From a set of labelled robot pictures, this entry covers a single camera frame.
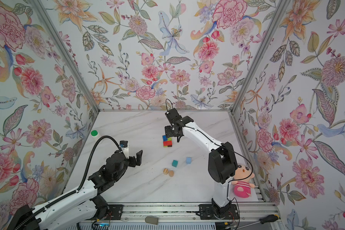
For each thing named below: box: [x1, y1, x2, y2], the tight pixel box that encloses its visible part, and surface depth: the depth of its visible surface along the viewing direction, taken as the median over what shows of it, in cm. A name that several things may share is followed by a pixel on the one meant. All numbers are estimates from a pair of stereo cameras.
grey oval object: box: [144, 216, 159, 225], surface depth 72 cm
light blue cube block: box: [185, 156, 193, 164], surface depth 95 cm
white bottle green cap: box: [90, 129, 100, 138], surface depth 97 cm
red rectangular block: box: [163, 140, 173, 147], surface depth 102 cm
